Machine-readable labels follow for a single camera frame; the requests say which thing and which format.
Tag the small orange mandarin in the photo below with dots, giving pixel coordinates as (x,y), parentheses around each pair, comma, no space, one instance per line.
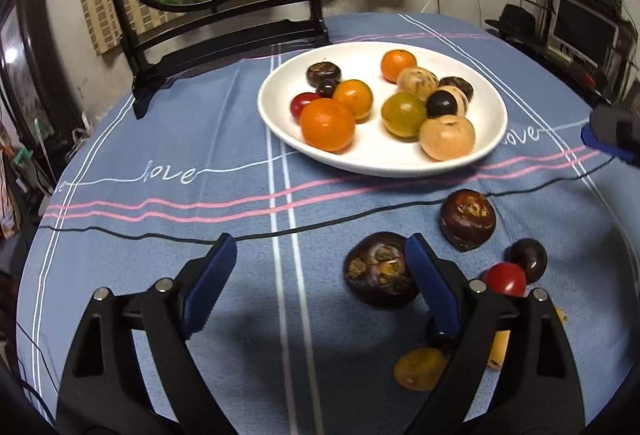
(398,65)

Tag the white oval plate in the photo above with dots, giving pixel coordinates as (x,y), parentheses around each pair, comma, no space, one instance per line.
(370,150)

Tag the dark wooden cabinet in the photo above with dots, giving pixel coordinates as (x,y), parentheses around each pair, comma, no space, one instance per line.
(30,40)

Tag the large orange mandarin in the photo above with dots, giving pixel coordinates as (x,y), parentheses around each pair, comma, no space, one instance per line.
(327,126)

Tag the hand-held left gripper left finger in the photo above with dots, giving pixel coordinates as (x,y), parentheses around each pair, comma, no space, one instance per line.
(210,280)

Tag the large tan round fruit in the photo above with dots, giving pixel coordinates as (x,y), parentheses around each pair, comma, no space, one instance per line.
(446,138)

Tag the black hat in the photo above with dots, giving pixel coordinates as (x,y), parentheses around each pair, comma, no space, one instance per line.
(512,21)

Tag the computer monitor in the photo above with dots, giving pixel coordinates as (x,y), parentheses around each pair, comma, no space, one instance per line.
(582,30)

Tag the dark brown water chestnut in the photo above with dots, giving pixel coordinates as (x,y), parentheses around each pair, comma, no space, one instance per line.
(467,220)
(323,72)

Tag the yellow-green tomato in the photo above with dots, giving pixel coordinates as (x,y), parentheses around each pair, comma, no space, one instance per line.
(404,115)

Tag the orange-yellow round fruit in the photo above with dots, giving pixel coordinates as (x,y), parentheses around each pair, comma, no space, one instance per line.
(354,98)

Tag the red cherry tomato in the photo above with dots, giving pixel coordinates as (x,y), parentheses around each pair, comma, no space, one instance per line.
(505,280)
(301,106)

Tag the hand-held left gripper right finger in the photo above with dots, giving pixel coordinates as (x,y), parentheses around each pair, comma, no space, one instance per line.
(432,280)

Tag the smooth dark purple fruit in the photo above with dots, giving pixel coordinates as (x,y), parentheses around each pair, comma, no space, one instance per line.
(528,258)
(441,105)

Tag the large spotted dark water chestnut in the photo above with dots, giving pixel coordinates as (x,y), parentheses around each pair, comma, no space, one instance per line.
(375,272)

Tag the small dark purple fruit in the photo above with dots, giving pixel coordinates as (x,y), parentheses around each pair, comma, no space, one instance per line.
(327,89)

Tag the small tan fruit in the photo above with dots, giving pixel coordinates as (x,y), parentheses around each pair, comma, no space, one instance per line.
(560,316)

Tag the blue striped tablecloth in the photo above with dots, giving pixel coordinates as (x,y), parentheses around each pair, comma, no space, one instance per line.
(150,215)

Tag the yellow-brown fruit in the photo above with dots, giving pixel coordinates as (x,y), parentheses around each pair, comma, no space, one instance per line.
(420,368)

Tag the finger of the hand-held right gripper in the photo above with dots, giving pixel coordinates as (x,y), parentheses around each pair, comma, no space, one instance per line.
(612,130)

